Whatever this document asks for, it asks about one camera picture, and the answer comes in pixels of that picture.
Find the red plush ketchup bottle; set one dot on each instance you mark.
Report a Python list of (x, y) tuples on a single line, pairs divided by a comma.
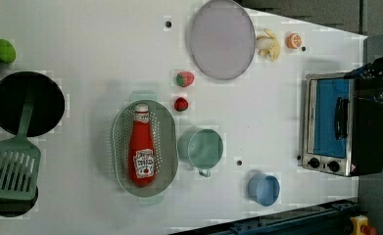
[(141, 155)]

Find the green oval strainer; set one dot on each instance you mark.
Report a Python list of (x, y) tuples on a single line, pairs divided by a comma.
[(165, 148)]

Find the silver toaster oven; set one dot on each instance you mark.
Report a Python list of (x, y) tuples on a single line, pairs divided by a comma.
[(343, 132)]

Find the plush orange slice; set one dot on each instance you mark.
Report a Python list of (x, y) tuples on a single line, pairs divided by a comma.
[(294, 41)]

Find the yellow red clamp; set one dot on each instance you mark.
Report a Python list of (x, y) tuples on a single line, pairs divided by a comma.
[(361, 226)]

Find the grey round plate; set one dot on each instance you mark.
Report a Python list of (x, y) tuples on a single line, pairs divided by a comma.
[(222, 39)]

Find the blue cup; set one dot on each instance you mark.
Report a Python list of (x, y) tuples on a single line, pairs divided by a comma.
[(264, 189)]

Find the green metal mug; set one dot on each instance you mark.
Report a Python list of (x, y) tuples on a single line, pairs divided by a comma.
[(202, 148)]

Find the pink plush strawberry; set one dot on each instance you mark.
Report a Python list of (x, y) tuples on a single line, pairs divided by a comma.
[(185, 78)]

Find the red plush strawberry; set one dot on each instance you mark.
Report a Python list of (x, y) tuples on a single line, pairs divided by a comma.
[(181, 104)]

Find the black frying pan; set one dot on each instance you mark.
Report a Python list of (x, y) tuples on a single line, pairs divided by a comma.
[(48, 106)]

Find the green plush lime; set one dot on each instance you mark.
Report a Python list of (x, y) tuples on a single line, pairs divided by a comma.
[(7, 51)]

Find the green slotted spatula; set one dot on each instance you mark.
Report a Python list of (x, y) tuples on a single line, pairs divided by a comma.
[(19, 162)]

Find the black round pot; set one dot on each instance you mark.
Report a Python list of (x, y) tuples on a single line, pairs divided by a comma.
[(14, 208)]

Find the blue metal frame rail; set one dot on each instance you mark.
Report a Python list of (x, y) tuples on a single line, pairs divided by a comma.
[(324, 219)]

